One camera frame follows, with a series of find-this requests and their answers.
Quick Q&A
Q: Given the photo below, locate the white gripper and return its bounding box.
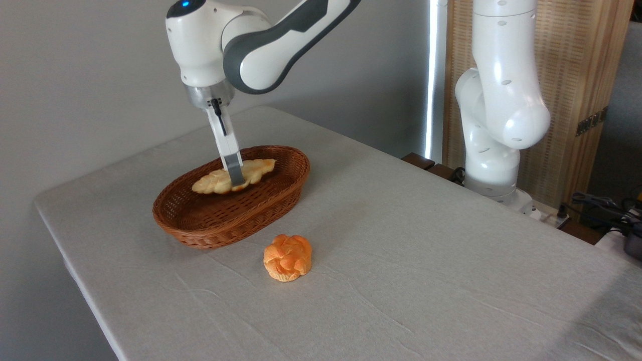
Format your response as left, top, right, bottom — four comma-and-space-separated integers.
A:
206, 105, 245, 187

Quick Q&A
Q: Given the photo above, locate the pale braided bread loaf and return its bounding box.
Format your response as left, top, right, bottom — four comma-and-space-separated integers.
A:
192, 158, 277, 195

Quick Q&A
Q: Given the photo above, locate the round orange bread roll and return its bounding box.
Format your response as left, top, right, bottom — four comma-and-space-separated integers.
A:
263, 234, 312, 282

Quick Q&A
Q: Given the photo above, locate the brown wicker basket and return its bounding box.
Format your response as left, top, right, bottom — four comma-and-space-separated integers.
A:
152, 145, 310, 250

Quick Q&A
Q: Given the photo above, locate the dark wooden block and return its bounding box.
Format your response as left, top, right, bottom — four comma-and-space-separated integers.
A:
401, 153, 436, 170
426, 163, 466, 185

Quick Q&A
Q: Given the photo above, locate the grey tablecloth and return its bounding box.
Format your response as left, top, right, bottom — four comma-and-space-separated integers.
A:
34, 105, 642, 361

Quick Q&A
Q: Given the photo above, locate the white power strip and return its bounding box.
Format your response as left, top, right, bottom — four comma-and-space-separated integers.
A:
524, 202, 572, 229

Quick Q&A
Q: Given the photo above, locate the brass screen hinge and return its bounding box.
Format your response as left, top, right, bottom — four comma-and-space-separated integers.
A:
576, 106, 609, 137

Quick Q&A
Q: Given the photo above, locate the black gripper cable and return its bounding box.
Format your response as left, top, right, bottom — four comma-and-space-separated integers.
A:
211, 98, 228, 137

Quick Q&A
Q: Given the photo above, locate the black cable bundle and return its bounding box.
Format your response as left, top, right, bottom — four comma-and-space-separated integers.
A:
571, 192, 642, 229

